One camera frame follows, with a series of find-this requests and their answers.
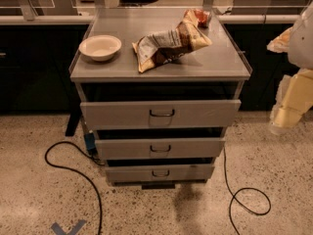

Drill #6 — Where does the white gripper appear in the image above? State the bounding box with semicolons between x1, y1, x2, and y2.
267;28;313;135

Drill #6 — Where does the grey bottom drawer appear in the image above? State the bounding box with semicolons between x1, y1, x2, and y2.
106;164;214;183

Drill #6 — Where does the grey drawer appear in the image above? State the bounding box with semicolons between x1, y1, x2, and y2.
80;100;241;130
95;138;225;160
106;164;214;183

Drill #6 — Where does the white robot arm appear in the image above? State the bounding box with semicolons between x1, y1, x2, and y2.
267;3;313;135

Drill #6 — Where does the grey metal drawer cabinet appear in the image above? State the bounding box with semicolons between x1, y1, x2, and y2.
70;7;251;187

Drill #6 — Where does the grey middle drawer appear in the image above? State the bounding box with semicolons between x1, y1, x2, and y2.
95;138;225;160

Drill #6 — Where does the grey top drawer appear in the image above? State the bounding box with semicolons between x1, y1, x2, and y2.
80;100;241;130

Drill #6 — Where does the red snack bag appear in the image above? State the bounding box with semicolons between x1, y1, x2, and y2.
184;9;211;28

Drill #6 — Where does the crumpled brown chip bag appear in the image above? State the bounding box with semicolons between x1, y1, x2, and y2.
133;19;212;73

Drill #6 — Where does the white ceramic bowl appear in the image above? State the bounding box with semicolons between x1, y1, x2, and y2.
78;35;121;62

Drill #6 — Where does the blue power adapter box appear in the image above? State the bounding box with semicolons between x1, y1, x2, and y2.
84;133;97;156

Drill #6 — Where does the black cable on right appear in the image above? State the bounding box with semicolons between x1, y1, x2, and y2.
222;146;272;235

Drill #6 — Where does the black cable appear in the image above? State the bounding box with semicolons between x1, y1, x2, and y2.
44;141;106;235
222;146;272;235

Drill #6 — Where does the black cable on left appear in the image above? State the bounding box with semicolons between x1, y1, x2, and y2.
44;141;106;235

